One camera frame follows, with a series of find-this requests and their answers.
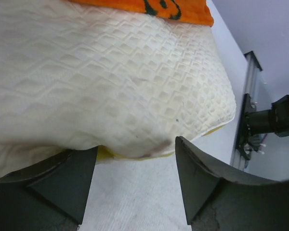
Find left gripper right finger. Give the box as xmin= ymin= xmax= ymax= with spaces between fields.
xmin=175 ymin=136 xmax=289 ymax=231

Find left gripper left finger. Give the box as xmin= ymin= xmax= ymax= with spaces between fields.
xmin=0 ymin=147 xmax=98 ymax=231

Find cream textured pillow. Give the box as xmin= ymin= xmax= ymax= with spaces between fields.
xmin=0 ymin=0 xmax=236 ymax=177

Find orange black patterned pillowcase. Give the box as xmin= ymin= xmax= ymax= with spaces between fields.
xmin=74 ymin=0 xmax=214 ymax=27

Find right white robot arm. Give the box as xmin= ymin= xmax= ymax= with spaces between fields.
xmin=245 ymin=95 xmax=289 ymax=137

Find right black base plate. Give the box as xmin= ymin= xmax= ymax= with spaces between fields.
xmin=235 ymin=93 xmax=256 ymax=161

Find aluminium front rail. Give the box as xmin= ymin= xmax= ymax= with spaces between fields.
xmin=231 ymin=51 xmax=262 ymax=170

